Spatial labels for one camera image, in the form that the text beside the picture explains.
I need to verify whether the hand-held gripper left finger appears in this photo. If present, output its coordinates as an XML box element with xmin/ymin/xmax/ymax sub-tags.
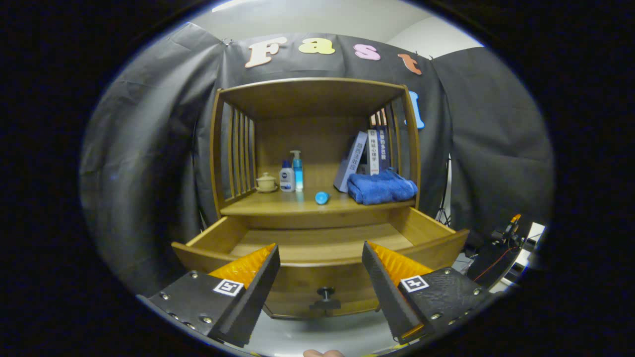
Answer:
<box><xmin>136</xmin><ymin>243</ymin><xmax>281</xmax><ymax>348</ymax></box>

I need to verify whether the blue pump bottle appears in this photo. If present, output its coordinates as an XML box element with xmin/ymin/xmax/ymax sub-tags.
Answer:
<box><xmin>290</xmin><ymin>150</ymin><xmax>304</xmax><ymax>192</ymax></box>

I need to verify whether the grey leaning book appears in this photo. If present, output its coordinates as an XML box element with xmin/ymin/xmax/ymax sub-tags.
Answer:
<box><xmin>333</xmin><ymin>131</ymin><xmax>369</xmax><ymax>193</ymax></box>

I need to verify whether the black backdrop cloth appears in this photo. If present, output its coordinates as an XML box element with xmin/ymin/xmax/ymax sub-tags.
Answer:
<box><xmin>79</xmin><ymin>22</ymin><xmax>555</xmax><ymax>298</ymax></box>

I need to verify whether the wooden drawer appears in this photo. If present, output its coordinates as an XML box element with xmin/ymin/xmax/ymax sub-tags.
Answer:
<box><xmin>171</xmin><ymin>207</ymin><xmax>470</xmax><ymax>318</ymax></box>

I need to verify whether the white spine book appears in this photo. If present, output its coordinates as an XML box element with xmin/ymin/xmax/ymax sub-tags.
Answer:
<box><xmin>367</xmin><ymin>129</ymin><xmax>380</xmax><ymax>175</ymax></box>

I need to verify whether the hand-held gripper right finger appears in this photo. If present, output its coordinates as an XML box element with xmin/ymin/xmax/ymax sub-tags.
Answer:
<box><xmin>361</xmin><ymin>241</ymin><xmax>492</xmax><ymax>345</ymax></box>

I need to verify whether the dark blue book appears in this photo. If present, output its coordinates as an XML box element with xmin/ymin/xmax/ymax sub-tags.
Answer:
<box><xmin>378</xmin><ymin>126</ymin><xmax>391</xmax><ymax>172</ymax></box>

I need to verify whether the wooden countertop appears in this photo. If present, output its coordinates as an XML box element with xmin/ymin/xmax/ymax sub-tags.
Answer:
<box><xmin>221</xmin><ymin>188</ymin><xmax>416</xmax><ymax>216</ymax></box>

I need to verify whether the wooden cabinet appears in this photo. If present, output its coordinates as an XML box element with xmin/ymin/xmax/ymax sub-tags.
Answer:
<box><xmin>209</xmin><ymin>77</ymin><xmax>422</xmax><ymax>318</ymax></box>

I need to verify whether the black tripod stand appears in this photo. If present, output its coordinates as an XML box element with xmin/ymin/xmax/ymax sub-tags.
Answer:
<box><xmin>436</xmin><ymin>154</ymin><xmax>454</xmax><ymax>226</ymax></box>

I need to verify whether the small beige lidded cup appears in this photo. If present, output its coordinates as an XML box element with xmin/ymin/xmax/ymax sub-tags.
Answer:
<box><xmin>255</xmin><ymin>172</ymin><xmax>278</xmax><ymax>193</ymax></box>

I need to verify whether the black round drawer knob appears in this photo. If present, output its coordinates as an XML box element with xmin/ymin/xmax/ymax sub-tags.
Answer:
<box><xmin>309</xmin><ymin>287</ymin><xmax>342</xmax><ymax>311</ymax></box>

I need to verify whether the black device with cables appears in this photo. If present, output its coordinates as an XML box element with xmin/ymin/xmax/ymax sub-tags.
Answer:
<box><xmin>466</xmin><ymin>214</ymin><xmax>546</xmax><ymax>288</ymax></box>

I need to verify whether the white bottle with blue cap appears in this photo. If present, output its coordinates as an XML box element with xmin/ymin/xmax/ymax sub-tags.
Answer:
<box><xmin>279</xmin><ymin>160</ymin><xmax>296</xmax><ymax>193</ymax></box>

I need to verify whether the blue folded towel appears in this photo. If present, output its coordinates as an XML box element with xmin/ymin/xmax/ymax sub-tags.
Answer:
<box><xmin>347</xmin><ymin>169</ymin><xmax>418</xmax><ymax>206</ymax></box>

